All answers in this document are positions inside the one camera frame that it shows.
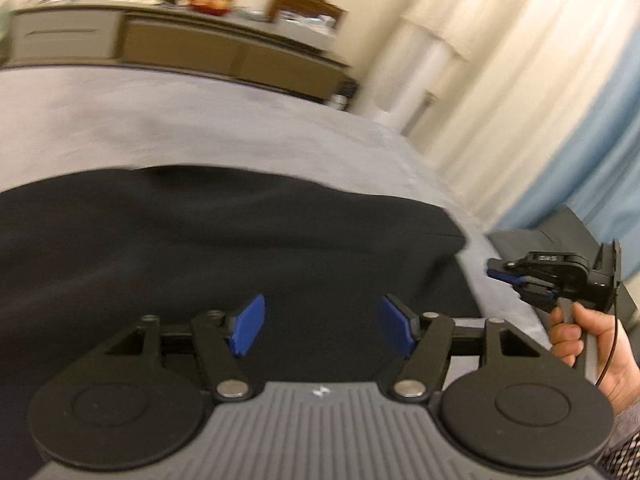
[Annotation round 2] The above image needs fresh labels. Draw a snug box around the blue curtain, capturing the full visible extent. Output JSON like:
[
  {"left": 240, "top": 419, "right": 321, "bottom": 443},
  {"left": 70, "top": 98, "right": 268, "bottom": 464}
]
[{"left": 495, "top": 45, "right": 640, "bottom": 273}]

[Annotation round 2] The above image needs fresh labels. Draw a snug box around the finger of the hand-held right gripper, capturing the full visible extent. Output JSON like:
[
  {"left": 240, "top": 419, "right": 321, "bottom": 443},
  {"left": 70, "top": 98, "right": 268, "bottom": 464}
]
[
  {"left": 486, "top": 257, "right": 532, "bottom": 283},
  {"left": 514, "top": 280, "right": 558, "bottom": 312}
]

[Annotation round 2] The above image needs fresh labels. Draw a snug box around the brown box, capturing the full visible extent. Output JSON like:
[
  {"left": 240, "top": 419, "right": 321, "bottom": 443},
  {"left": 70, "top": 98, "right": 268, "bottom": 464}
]
[{"left": 267, "top": 0, "right": 349, "bottom": 28}]

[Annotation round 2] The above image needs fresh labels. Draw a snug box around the person's right forearm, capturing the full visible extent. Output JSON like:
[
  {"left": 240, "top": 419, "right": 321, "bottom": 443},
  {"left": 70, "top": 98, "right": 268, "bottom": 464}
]
[{"left": 596, "top": 405, "right": 640, "bottom": 480}]

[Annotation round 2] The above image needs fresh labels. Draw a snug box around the long beige sideboard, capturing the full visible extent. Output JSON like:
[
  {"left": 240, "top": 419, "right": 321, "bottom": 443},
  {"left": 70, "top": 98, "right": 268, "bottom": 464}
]
[{"left": 0, "top": 2, "right": 360, "bottom": 107}]

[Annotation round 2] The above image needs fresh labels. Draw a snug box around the person's right hand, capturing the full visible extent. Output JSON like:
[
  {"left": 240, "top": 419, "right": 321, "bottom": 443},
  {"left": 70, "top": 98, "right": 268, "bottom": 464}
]
[{"left": 548, "top": 304, "right": 640, "bottom": 417}]

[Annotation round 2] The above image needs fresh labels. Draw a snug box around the white curtain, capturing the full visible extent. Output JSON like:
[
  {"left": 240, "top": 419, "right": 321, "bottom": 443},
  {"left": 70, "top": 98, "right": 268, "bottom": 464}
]
[{"left": 350, "top": 0, "right": 640, "bottom": 213}]

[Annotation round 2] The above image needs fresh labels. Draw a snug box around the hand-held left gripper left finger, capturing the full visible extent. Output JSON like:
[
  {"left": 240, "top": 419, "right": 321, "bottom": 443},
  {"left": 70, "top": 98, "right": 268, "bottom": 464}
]
[{"left": 102, "top": 294, "right": 267, "bottom": 403}]

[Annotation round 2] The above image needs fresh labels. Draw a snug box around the thin black cable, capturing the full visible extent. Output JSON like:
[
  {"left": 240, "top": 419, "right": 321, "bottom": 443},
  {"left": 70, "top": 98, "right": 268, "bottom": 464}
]
[{"left": 595, "top": 287, "right": 623, "bottom": 387}]

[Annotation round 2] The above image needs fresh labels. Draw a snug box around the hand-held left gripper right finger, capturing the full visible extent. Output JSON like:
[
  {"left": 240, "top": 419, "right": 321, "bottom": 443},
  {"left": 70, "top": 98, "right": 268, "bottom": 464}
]
[{"left": 378, "top": 294, "right": 551, "bottom": 403}]

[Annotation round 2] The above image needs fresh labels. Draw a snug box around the grey bed blanket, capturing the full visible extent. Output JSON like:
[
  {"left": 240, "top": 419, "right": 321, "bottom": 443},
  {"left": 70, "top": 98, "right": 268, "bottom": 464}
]
[{"left": 0, "top": 65, "right": 557, "bottom": 361}]

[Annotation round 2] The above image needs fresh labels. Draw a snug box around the black garment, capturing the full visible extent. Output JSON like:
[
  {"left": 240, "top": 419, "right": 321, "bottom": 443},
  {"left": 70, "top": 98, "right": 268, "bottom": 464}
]
[{"left": 0, "top": 164, "right": 482, "bottom": 480}]

